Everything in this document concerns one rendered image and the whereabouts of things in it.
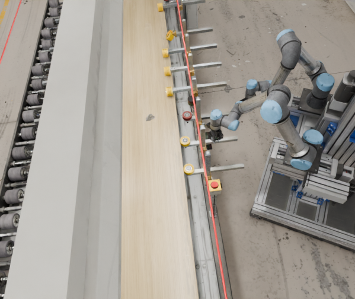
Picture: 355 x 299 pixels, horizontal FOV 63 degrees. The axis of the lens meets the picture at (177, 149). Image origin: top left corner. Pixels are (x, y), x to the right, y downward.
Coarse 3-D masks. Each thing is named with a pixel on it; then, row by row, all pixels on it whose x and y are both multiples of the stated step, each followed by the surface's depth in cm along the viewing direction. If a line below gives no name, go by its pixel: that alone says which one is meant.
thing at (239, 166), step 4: (236, 164) 218; (240, 164) 217; (200, 168) 218; (212, 168) 218; (216, 168) 217; (220, 168) 217; (224, 168) 217; (228, 168) 216; (232, 168) 217; (236, 168) 218; (240, 168) 218; (196, 172) 217; (200, 172) 217; (212, 172) 219
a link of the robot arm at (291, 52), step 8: (288, 48) 178; (296, 48) 177; (288, 56) 179; (296, 56) 178; (280, 64) 186; (288, 64) 181; (296, 64) 183; (280, 72) 189; (288, 72) 187; (280, 80) 193
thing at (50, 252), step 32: (64, 0) 61; (96, 0) 60; (64, 32) 55; (96, 32) 57; (64, 64) 50; (96, 64) 54; (64, 96) 46; (96, 96) 51; (64, 128) 43; (32, 160) 40; (64, 160) 40; (32, 192) 38; (64, 192) 37; (32, 224) 35; (64, 224) 35; (32, 256) 33; (64, 256) 33; (32, 288) 31; (64, 288) 31
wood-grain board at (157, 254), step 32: (128, 0) 336; (160, 0) 330; (128, 32) 305; (160, 32) 300; (128, 64) 279; (160, 64) 275; (128, 96) 257; (160, 96) 253; (128, 128) 238; (160, 128) 235; (128, 160) 222; (160, 160) 219; (128, 192) 208; (160, 192) 206; (128, 224) 195; (160, 224) 193; (128, 256) 184; (160, 256) 183; (192, 256) 181; (128, 288) 174; (160, 288) 173; (192, 288) 171
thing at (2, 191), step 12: (48, 0) 362; (48, 12) 356; (36, 48) 314; (24, 96) 277; (12, 144) 247; (24, 180) 255; (0, 192) 224; (0, 204) 221; (12, 204) 234; (0, 216) 219; (0, 228) 218; (0, 240) 216; (12, 240) 216; (0, 288) 207
